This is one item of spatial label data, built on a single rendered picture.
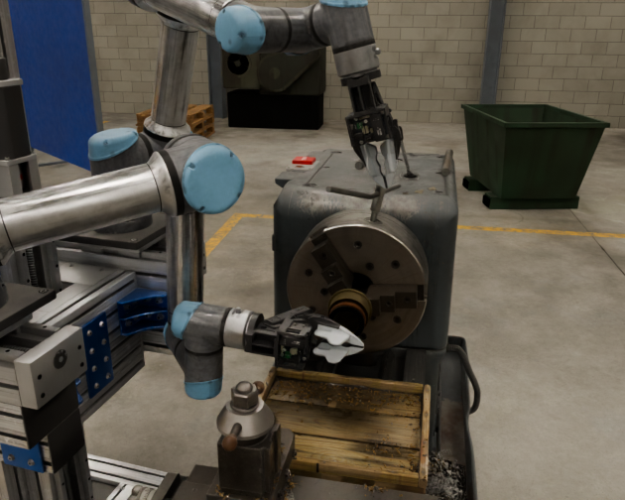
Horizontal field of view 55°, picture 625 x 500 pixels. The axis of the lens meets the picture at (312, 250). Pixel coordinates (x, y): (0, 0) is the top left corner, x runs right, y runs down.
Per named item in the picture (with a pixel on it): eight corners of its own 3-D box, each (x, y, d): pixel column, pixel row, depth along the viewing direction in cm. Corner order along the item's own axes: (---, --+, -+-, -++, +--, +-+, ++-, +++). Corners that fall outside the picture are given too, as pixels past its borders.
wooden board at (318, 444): (271, 381, 139) (271, 365, 138) (429, 400, 133) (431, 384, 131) (228, 468, 112) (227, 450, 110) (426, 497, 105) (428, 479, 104)
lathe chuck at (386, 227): (285, 317, 150) (308, 198, 138) (410, 350, 147) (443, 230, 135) (276, 334, 142) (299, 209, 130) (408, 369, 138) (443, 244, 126)
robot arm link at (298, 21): (253, 14, 109) (294, -2, 101) (298, 15, 116) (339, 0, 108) (260, 60, 110) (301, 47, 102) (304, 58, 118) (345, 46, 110)
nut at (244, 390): (235, 394, 85) (234, 372, 83) (262, 397, 84) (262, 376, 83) (226, 411, 81) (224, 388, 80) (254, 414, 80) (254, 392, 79)
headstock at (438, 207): (310, 255, 215) (311, 146, 202) (445, 266, 207) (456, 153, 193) (264, 333, 161) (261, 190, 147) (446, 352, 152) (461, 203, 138)
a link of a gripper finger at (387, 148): (384, 193, 109) (373, 144, 106) (387, 186, 114) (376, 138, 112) (401, 190, 108) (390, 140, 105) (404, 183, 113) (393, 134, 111)
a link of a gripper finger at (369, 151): (367, 197, 110) (355, 148, 107) (371, 189, 115) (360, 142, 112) (384, 193, 109) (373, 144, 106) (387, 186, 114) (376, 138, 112)
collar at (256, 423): (227, 402, 88) (226, 385, 87) (280, 409, 86) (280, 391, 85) (207, 437, 81) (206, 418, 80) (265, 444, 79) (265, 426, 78)
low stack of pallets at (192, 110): (165, 130, 980) (163, 103, 965) (216, 132, 971) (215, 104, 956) (135, 145, 863) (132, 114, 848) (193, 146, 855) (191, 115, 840)
